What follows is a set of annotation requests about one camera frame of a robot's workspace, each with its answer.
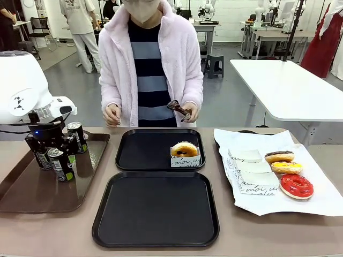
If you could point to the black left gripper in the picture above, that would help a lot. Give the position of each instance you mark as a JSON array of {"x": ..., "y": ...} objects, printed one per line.
[{"x": 49, "y": 132}]

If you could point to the black green drink can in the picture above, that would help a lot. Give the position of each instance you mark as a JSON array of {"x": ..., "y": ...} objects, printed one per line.
[
  {"x": 44, "y": 163},
  {"x": 80, "y": 139},
  {"x": 63, "y": 167}
]

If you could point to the metal tongs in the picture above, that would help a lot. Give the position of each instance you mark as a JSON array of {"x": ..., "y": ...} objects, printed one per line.
[{"x": 178, "y": 108}]

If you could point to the chocolate topped donut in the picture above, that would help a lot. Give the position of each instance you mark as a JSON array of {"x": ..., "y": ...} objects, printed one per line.
[{"x": 279, "y": 156}]

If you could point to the yellow iced donut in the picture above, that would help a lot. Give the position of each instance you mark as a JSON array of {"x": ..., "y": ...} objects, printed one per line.
[{"x": 286, "y": 167}]

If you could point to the red iced donut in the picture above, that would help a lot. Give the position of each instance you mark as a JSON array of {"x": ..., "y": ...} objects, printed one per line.
[{"x": 296, "y": 186}]

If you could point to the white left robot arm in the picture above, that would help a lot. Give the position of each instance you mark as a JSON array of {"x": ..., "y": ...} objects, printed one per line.
[{"x": 21, "y": 80}]

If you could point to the person left forearm pink sleeve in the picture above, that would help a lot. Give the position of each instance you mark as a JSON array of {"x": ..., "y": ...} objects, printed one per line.
[{"x": 190, "y": 88}]

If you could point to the person right forearm pink sleeve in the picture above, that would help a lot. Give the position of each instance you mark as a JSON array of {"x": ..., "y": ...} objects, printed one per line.
[{"x": 108, "y": 91}]

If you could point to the person right hand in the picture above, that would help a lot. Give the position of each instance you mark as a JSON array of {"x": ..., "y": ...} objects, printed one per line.
[{"x": 111, "y": 115}]

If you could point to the person left hand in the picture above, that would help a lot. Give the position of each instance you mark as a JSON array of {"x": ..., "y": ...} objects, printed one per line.
[{"x": 193, "y": 111}]

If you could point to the brown plastic tray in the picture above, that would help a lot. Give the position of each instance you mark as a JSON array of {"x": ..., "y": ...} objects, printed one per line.
[{"x": 40, "y": 187}]

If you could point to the black square tray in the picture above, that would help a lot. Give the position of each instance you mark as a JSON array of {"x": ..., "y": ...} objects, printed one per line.
[
  {"x": 155, "y": 208},
  {"x": 144, "y": 150}
]

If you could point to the small black stool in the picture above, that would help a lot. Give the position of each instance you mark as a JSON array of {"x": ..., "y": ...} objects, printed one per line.
[{"x": 28, "y": 48}]

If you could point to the black office chair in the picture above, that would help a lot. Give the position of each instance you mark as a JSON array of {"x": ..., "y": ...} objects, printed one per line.
[{"x": 40, "y": 29}]

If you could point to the person in white clothes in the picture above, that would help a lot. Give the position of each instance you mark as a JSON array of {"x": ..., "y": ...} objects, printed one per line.
[{"x": 80, "y": 32}]

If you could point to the person in pink fleece jacket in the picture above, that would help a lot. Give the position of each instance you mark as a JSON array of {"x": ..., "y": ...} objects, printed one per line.
[{"x": 150, "y": 67}]

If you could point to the person in black clothes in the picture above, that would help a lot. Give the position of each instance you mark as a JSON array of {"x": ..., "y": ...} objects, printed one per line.
[{"x": 6, "y": 26}]

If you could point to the plain glazed donut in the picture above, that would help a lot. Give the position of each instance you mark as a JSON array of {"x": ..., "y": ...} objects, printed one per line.
[{"x": 184, "y": 149}]

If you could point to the grey plastic stool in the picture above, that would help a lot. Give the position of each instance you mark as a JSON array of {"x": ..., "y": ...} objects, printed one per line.
[{"x": 214, "y": 65}]

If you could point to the white lab desk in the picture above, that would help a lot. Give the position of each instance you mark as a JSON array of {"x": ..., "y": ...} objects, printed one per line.
[{"x": 205, "y": 34}]

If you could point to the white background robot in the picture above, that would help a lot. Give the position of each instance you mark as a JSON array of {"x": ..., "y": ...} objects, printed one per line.
[{"x": 207, "y": 10}]

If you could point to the white folding table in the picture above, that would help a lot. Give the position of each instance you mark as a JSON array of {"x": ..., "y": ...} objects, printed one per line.
[{"x": 289, "y": 88}]

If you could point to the grey lab work table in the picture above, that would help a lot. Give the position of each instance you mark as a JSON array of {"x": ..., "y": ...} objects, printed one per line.
[{"x": 273, "y": 37}]

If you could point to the white paper sheet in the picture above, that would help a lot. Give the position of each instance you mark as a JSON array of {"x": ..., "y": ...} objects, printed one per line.
[{"x": 308, "y": 134}]

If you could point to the red dress on mannequin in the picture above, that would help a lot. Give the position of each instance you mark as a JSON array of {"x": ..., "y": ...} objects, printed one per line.
[{"x": 320, "y": 45}]

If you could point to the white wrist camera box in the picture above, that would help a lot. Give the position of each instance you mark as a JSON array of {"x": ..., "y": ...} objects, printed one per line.
[{"x": 64, "y": 107}]

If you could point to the black camera stand pole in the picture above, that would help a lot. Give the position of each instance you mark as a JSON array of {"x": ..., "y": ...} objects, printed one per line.
[{"x": 293, "y": 32}]

